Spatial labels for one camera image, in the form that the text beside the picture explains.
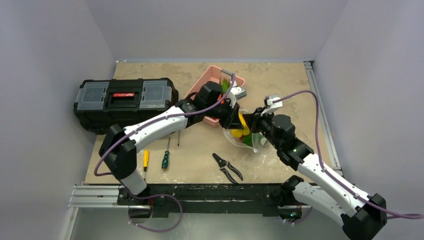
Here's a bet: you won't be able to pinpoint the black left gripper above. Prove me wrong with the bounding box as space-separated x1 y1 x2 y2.
204 97 243 129

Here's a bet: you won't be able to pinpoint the clear dotted zip top bag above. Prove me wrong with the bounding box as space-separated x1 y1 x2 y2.
223 122 268 153

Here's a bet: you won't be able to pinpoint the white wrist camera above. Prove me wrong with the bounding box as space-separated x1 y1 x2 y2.
227 86 248 108
260 94 283 116

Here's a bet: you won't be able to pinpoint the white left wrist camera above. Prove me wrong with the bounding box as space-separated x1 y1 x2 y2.
227 86 248 108

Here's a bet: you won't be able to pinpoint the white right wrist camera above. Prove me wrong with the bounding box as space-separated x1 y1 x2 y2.
260 94 283 116

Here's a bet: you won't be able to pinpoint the black plastic toolbox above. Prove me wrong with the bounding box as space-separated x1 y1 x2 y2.
73 77 179 135

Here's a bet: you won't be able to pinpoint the black yellow handled screwdriver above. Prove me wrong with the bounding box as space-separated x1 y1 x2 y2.
177 130 181 147

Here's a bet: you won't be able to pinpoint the yellow banana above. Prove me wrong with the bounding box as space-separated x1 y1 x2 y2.
238 112 250 136

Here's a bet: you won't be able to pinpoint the black handled pliers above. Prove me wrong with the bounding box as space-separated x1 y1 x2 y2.
212 153 244 185

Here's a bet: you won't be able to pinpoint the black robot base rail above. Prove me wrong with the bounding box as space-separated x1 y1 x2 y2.
117 175 304 218

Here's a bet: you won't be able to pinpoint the pink perforated plastic basket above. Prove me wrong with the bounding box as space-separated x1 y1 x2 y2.
183 65 246 128

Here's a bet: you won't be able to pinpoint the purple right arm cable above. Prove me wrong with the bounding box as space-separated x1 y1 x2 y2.
274 90 424 226

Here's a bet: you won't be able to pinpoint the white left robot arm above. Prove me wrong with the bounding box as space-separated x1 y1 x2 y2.
99 81 247 205

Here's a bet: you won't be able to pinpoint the green bell pepper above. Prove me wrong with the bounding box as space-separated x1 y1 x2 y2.
241 133 254 147

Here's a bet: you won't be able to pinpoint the green handled screwdriver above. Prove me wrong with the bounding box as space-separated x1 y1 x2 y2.
161 137 171 171

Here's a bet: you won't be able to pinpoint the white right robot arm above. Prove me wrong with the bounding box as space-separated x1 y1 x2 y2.
243 112 388 240

